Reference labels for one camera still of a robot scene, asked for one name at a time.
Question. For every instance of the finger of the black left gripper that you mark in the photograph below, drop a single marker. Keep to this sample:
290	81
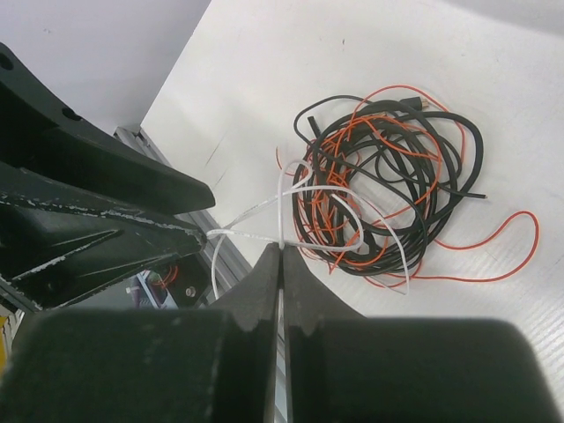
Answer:
40	133
60	244

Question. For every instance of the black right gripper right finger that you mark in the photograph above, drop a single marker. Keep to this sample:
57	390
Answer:
344	367

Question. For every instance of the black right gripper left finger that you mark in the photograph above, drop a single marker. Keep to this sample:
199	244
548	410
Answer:
213	364

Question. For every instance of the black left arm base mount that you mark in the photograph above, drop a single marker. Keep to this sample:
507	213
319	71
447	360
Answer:
191	282

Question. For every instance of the aluminium rail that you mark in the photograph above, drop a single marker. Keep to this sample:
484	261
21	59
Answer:
187	234

